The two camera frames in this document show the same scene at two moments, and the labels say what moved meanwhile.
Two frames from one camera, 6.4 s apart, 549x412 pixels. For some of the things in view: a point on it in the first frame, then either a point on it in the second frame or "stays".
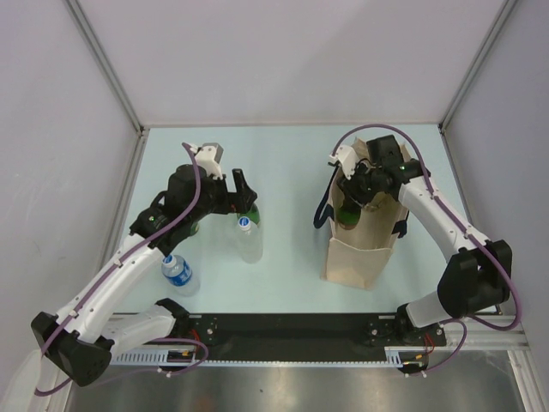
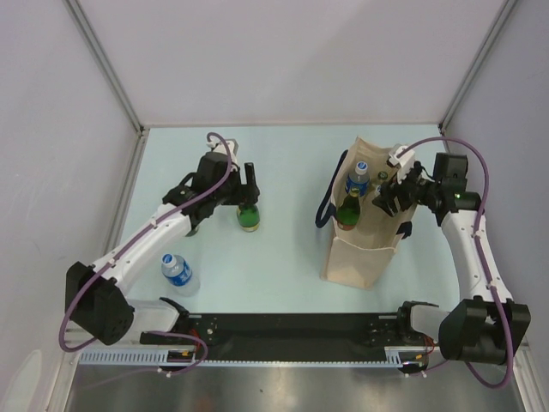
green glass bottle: x=349 y=214 stays
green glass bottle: x=194 y=228 stays
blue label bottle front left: x=178 y=273 stays
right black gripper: x=350 y=188 → x=389 y=190
